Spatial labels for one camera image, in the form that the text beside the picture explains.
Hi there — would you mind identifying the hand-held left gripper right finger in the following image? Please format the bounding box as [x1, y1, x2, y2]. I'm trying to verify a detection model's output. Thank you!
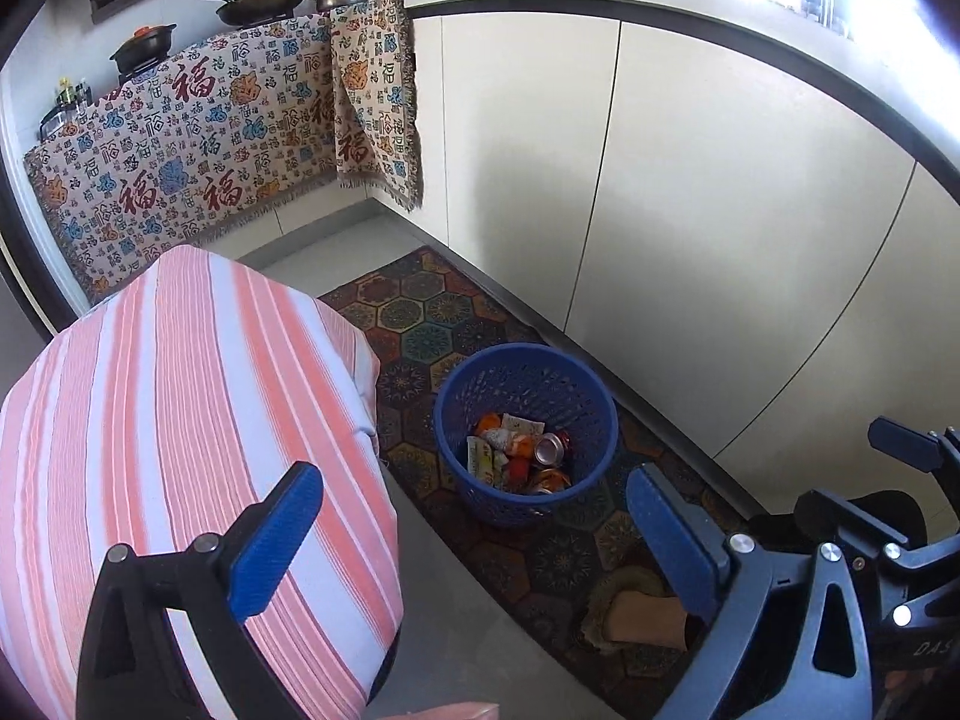
[625, 463, 878, 720]

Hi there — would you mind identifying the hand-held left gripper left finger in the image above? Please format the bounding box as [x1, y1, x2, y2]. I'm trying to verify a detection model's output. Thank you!
[75, 461, 325, 720]

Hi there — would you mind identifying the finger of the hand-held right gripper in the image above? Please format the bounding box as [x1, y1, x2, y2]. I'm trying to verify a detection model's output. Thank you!
[795, 490, 960, 601]
[868, 416, 960, 475]

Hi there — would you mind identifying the blue plastic basket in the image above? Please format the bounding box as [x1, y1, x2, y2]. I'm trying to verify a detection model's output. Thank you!
[433, 343, 620, 527]

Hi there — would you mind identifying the brown slipper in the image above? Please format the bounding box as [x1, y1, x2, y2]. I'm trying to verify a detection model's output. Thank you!
[581, 568, 710, 655]

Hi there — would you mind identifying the pink white striped tablecloth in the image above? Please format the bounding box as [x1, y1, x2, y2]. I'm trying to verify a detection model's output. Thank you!
[0, 244, 406, 720]

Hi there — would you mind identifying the hexagon patterned rug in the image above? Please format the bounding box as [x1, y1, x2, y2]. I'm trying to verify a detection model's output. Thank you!
[319, 246, 751, 720]

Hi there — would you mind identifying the white kitchen counter cabinet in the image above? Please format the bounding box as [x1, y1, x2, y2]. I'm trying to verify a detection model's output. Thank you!
[397, 0, 960, 533]

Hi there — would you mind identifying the large patterned cloth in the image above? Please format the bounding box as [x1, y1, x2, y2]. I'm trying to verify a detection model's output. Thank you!
[22, 11, 342, 301]

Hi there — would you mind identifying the narrow patterned cloth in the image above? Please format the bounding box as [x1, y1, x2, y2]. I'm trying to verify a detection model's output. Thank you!
[330, 0, 422, 212]

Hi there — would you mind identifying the black clay pot orange lid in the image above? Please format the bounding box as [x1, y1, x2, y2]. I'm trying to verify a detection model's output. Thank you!
[109, 24, 179, 76]

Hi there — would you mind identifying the dark wok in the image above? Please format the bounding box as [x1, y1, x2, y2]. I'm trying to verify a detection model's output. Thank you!
[187, 0, 310, 26]

